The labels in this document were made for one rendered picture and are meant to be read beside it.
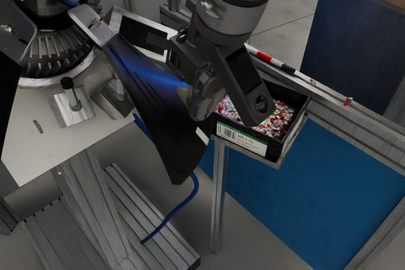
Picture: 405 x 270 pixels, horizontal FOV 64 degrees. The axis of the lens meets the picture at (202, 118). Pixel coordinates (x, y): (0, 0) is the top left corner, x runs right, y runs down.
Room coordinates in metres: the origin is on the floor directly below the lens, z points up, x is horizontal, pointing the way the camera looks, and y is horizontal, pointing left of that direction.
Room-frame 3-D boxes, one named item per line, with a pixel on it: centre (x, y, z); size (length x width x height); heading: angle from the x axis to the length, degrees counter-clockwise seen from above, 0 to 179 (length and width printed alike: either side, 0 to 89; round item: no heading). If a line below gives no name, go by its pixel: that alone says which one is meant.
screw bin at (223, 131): (0.53, -0.11, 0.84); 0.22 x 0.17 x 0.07; 57
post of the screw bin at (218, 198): (0.56, -0.05, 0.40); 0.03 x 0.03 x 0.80; 58
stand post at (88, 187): (0.50, 0.32, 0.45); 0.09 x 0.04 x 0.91; 133
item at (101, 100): (0.50, 0.18, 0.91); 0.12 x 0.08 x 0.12; 43
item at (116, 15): (0.58, 0.14, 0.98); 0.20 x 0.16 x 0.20; 43
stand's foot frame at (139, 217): (0.57, 0.39, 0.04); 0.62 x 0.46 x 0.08; 43
